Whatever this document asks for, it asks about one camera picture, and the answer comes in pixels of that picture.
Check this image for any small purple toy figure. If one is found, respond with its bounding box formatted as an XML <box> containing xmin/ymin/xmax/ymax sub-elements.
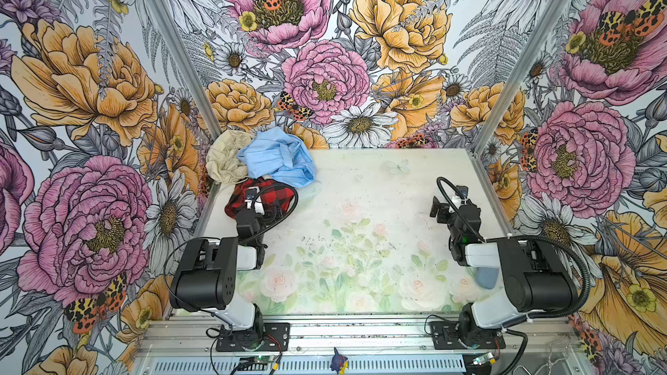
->
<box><xmin>330</xmin><ymin>347</ymin><xmax>348</xmax><ymax>375</ymax></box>

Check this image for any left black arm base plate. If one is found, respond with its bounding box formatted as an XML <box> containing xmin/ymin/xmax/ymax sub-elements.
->
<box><xmin>214</xmin><ymin>323</ymin><xmax>291</xmax><ymax>352</ymax></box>

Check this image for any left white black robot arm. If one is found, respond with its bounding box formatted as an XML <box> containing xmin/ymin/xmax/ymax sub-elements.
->
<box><xmin>168</xmin><ymin>187</ymin><xmax>281</xmax><ymax>337</ymax></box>

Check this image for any green circuit board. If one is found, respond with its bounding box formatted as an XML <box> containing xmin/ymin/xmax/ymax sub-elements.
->
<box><xmin>472</xmin><ymin>352</ymin><xmax>496</xmax><ymax>366</ymax></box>
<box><xmin>239</xmin><ymin>356</ymin><xmax>272</xmax><ymax>366</ymax></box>

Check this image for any white slotted cable duct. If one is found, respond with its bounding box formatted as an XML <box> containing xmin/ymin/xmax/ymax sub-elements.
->
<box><xmin>142</xmin><ymin>354</ymin><xmax>467</xmax><ymax>374</ymax></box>

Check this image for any red black plaid cloth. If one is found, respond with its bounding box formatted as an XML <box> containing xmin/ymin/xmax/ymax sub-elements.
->
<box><xmin>224</xmin><ymin>178</ymin><xmax>297</xmax><ymax>219</ymax></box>

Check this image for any left green circuit board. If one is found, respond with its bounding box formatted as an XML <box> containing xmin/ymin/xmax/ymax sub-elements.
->
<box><xmin>239</xmin><ymin>356</ymin><xmax>272</xmax><ymax>366</ymax></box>

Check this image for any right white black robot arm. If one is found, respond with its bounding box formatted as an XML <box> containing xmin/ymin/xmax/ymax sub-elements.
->
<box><xmin>430</xmin><ymin>177</ymin><xmax>592</xmax><ymax>348</ymax></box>

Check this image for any blue grey oblong object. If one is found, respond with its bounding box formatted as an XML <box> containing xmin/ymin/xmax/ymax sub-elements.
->
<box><xmin>475</xmin><ymin>267</ymin><xmax>500</xmax><ymax>290</ymax></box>

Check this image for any right green circuit board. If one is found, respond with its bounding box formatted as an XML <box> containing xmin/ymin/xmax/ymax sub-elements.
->
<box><xmin>472</xmin><ymin>352</ymin><xmax>496</xmax><ymax>366</ymax></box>

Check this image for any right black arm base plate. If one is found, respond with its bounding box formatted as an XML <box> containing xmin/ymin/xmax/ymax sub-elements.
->
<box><xmin>430</xmin><ymin>320</ymin><xmax>507</xmax><ymax>351</ymax></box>

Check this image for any beige cloth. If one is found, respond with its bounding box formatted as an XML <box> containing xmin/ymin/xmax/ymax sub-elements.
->
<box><xmin>206</xmin><ymin>130</ymin><xmax>255</xmax><ymax>184</ymax></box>

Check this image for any light blue cloth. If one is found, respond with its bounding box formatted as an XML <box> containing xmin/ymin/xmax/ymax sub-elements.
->
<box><xmin>237</xmin><ymin>128</ymin><xmax>316</xmax><ymax>189</ymax></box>

